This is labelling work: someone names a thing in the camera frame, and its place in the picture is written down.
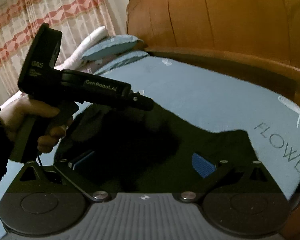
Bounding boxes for pink floral quilt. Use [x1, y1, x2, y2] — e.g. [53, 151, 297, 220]
[0, 25, 109, 110]

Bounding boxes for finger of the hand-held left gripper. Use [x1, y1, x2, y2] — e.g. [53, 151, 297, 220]
[120, 90, 154, 112]

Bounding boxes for patterned curtain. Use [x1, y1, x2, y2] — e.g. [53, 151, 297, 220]
[0, 0, 117, 103]

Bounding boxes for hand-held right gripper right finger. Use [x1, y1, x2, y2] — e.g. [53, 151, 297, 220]
[177, 152, 271, 203]

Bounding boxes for flat teal pillow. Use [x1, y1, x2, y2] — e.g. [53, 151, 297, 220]
[94, 50, 150, 75]

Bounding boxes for bed with blue floral sheet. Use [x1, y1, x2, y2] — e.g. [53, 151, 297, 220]
[0, 55, 300, 240]

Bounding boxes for black pants with white drawstring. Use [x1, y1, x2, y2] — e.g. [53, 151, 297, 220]
[53, 100, 261, 194]

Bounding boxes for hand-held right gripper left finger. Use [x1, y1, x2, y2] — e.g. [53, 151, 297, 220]
[19, 149, 112, 202]

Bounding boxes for wooden headboard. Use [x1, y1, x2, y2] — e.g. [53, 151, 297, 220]
[126, 0, 300, 230]

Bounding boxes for person's left hand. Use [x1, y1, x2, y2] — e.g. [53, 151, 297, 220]
[0, 96, 74, 154]

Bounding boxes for purple floral quilt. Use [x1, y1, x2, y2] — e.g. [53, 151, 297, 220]
[77, 62, 103, 75]

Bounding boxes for thick teal pillow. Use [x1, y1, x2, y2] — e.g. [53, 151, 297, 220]
[82, 34, 144, 62]

